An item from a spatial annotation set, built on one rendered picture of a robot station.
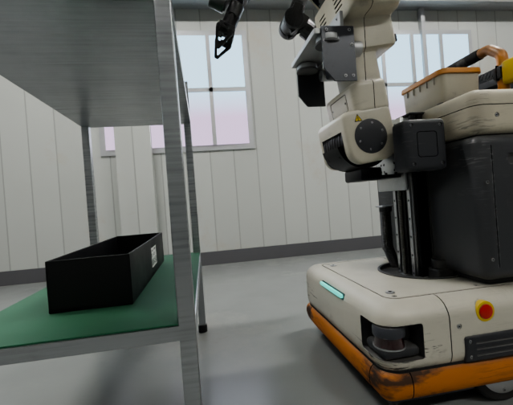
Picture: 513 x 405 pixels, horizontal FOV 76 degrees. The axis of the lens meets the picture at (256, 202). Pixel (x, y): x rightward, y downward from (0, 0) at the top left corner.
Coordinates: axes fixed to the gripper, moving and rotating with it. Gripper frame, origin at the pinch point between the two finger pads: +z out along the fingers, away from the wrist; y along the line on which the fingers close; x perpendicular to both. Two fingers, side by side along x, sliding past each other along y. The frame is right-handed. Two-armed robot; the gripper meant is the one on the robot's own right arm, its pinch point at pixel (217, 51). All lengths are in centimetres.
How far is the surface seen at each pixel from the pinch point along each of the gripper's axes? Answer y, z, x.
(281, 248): -179, 67, 102
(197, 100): -182, -29, -24
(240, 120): -181, -29, 20
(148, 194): -175, 67, -28
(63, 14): 61, 33, -19
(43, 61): 41, 38, -30
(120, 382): 12, 119, 15
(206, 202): -183, 54, 20
